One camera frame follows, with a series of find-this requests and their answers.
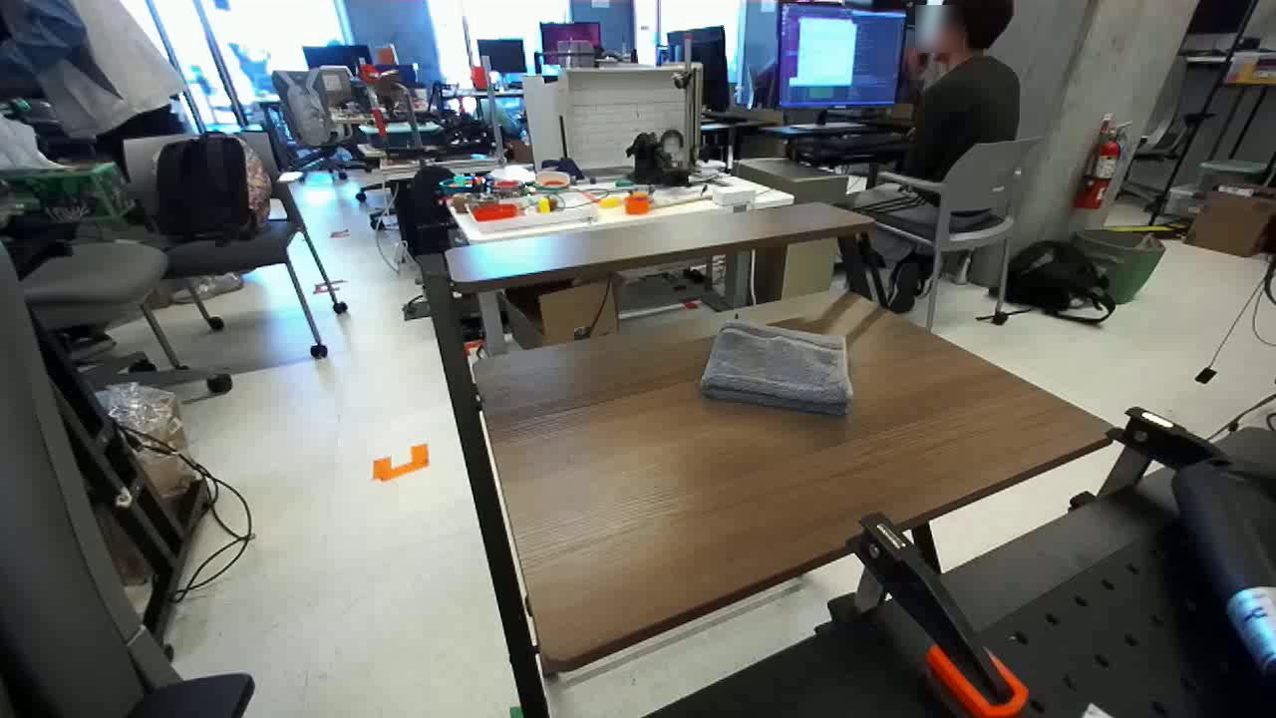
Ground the clear plastic bag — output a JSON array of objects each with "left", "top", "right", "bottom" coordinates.
[{"left": 91, "top": 380, "right": 190, "bottom": 456}]

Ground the dark grey chair back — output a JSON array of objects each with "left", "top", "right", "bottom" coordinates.
[{"left": 0, "top": 245, "right": 260, "bottom": 718}]

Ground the black metal clamp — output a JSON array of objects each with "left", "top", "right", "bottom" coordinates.
[{"left": 1068, "top": 404, "right": 1233, "bottom": 511}]

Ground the black clamp with orange handle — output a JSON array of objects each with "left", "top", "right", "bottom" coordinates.
[{"left": 844, "top": 511, "right": 1032, "bottom": 718}]

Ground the grey chair with black legs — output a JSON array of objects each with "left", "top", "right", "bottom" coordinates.
[{"left": 119, "top": 129, "right": 351, "bottom": 364}]

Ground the black table frame rail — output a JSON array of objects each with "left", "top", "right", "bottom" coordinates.
[{"left": 413, "top": 250, "right": 555, "bottom": 718}]

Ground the black floor cable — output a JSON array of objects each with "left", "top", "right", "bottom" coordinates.
[{"left": 162, "top": 450, "right": 260, "bottom": 608}]

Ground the grey plastic chair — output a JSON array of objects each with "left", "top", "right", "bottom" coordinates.
[{"left": 850, "top": 137, "right": 1044, "bottom": 330}]

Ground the brown cardboard box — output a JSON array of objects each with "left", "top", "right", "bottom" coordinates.
[{"left": 1185, "top": 185, "right": 1276, "bottom": 261}]

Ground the black tripod leg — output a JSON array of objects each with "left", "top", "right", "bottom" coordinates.
[{"left": 1191, "top": 254, "right": 1276, "bottom": 387}]

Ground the black backpack on chair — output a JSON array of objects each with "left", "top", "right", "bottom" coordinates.
[{"left": 151, "top": 132, "right": 280, "bottom": 245}]

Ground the cardboard box under desk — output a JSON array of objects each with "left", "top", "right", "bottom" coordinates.
[{"left": 503, "top": 281, "right": 623, "bottom": 350}]

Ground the green bag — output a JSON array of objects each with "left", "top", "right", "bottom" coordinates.
[{"left": 1074, "top": 228, "right": 1173, "bottom": 307}]

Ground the small monitor with purple screen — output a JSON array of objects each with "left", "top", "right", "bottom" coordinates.
[{"left": 534, "top": 21, "right": 610, "bottom": 72}]

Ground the seated person in dark shirt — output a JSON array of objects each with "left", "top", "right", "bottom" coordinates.
[{"left": 898, "top": 0, "right": 1026, "bottom": 185}]

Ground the black backpack on floor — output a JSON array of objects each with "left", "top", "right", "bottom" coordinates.
[{"left": 1002, "top": 234, "right": 1118, "bottom": 329}]

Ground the white tray with small items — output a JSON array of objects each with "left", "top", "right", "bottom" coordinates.
[{"left": 445, "top": 169, "right": 796, "bottom": 247}]

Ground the grey towel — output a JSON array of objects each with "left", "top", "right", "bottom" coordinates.
[{"left": 696, "top": 315, "right": 858, "bottom": 418}]

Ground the red fire extinguisher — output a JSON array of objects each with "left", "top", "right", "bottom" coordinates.
[{"left": 1074, "top": 112, "right": 1130, "bottom": 216}]

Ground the black cylinder with blue label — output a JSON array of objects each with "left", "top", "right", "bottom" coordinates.
[{"left": 1169, "top": 459, "right": 1276, "bottom": 682}]

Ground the grey office swivel chair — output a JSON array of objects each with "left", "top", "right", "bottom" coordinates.
[{"left": 16, "top": 234, "right": 239, "bottom": 398}]

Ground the white pegboard panel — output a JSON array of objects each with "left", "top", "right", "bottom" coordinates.
[{"left": 522, "top": 63, "right": 709, "bottom": 176}]

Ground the black sculpted object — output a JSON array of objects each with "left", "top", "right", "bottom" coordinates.
[{"left": 623, "top": 124, "right": 696, "bottom": 189}]

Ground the large computer monitor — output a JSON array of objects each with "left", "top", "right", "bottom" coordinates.
[{"left": 775, "top": 0, "right": 912, "bottom": 120}]

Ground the wooden desk with white legs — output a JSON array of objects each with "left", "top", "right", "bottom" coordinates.
[{"left": 442, "top": 198, "right": 881, "bottom": 350}]

